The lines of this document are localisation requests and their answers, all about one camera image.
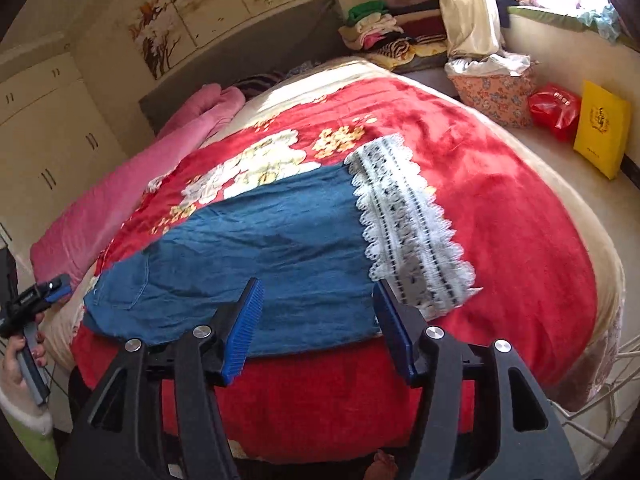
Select white wire rack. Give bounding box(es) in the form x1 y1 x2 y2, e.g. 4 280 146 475
551 335 639 477

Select floral wall painting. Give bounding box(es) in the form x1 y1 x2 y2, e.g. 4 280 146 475
127 0 296 79

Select cream curtain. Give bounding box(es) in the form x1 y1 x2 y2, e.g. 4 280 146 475
439 0 503 60

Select grey bed headboard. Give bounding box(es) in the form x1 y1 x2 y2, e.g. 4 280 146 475
139 0 347 133

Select cream wardrobe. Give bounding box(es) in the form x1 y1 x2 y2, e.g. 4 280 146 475
1 36 126 261

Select green fleece sleeve forearm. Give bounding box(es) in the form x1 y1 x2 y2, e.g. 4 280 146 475
1 387 58 479

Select left hand painted nails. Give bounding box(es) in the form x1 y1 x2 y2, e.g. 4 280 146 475
0 313 49 401

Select pink quilt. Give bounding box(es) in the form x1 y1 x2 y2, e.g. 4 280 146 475
30 84 245 286

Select blue denim lace-trimmed pants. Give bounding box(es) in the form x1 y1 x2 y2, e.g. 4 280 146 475
84 134 477 356

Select right hand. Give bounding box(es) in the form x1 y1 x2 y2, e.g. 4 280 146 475
363 450 399 480

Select floral fabric basket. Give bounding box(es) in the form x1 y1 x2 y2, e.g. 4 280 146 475
445 52 536 128

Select red floral blanket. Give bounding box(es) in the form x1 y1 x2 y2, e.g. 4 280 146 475
72 78 597 463

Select red plastic bag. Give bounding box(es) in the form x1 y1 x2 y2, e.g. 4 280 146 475
527 84 582 143

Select yellow paper bag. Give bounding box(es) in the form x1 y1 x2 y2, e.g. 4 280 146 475
574 80 632 180

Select stack of folded clothes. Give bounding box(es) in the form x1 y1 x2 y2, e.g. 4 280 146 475
338 0 448 74

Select striped dark pillow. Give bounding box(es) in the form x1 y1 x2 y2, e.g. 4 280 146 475
232 61 319 101

